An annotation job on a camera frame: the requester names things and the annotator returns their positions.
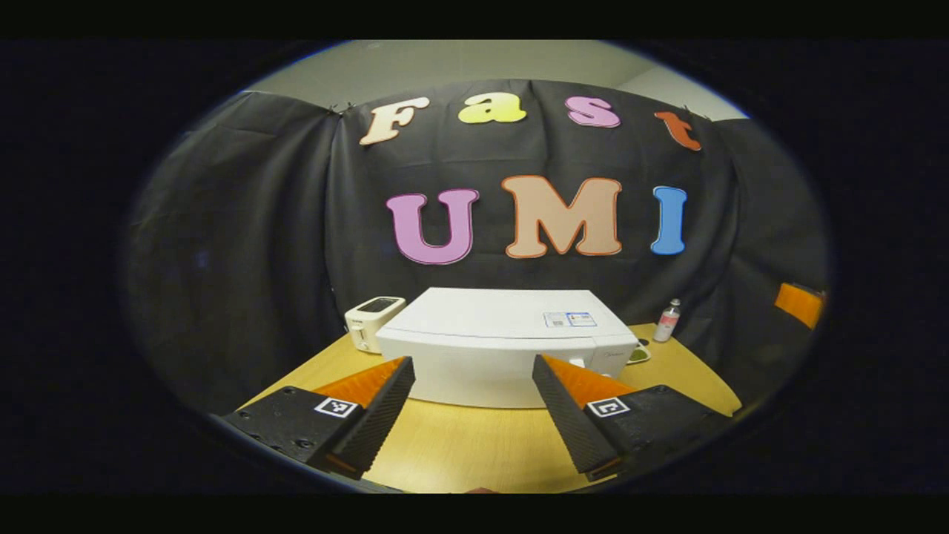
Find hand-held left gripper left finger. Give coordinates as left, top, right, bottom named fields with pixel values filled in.
left=222, top=356, right=416, bottom=479

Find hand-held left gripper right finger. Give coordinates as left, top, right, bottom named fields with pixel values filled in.
left=532, top=354, right=731, bottom=481

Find white microwave oven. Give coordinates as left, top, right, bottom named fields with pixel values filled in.
left=376, top=288, right=640, bottom=409

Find white toaster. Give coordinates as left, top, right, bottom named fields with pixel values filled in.
left=345, top=296, right=406, bottom=354

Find small clear plastic bottle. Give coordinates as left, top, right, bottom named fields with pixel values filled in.
left=653, top=298, right=681, bottom=343

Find black backdrop cloth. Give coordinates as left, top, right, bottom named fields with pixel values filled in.
left=126, top=79, right=830, bottom=416

